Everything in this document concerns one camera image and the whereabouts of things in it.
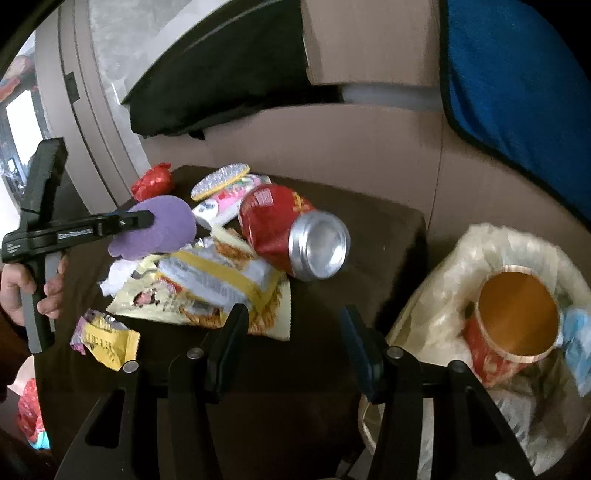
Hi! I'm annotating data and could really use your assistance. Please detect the purple foam piece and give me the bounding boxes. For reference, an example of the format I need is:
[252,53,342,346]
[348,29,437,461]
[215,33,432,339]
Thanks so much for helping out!
[108,195,197,260]

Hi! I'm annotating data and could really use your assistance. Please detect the red plastic bag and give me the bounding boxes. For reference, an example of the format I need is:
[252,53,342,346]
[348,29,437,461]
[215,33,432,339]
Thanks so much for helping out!
[131,163,174,202]

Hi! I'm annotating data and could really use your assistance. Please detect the pink white snack wrapper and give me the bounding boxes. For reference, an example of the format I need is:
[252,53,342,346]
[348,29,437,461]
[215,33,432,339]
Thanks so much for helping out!
[192,174,271,230]

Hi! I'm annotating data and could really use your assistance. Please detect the crushed red soda can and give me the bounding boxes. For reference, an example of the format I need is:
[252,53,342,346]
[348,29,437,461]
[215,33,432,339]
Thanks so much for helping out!
[238,183,351,282]

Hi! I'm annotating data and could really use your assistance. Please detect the trash bin with clear liner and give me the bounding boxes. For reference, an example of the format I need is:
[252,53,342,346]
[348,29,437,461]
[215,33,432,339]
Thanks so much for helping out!
[387,223,590,475]

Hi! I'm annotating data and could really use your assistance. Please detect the person's left hand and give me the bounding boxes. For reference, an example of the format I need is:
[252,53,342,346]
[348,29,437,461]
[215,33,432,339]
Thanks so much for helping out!
[1,255,69,326]

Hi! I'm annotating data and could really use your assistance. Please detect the white crumpled tissue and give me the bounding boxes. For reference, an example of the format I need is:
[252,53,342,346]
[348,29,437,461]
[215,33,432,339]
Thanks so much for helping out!
[99,259,145,297]

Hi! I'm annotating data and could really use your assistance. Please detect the yellow striped snack wrapper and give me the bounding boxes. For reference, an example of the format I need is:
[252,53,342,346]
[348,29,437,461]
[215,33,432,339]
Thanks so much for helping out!
[106,227,291,341]

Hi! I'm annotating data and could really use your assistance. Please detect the round foil lid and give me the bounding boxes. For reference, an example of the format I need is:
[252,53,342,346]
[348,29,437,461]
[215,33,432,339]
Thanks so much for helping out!
[190,163,250,202]

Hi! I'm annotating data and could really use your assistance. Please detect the small yellow candy wrapper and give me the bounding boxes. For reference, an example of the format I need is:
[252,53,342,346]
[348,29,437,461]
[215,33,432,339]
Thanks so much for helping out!
[69,309,140,371]

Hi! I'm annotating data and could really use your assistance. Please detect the red paper noodle cup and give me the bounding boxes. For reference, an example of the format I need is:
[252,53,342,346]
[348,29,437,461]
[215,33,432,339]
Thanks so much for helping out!
[462,265,560,388]

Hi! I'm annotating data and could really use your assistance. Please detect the red bag on floor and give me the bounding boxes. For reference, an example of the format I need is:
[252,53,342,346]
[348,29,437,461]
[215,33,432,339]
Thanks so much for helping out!
[17,378,50,451]

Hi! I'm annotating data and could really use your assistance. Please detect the light blue wrapper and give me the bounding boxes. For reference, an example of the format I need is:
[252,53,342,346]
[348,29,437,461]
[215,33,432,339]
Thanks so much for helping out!
[562,308,591,397]

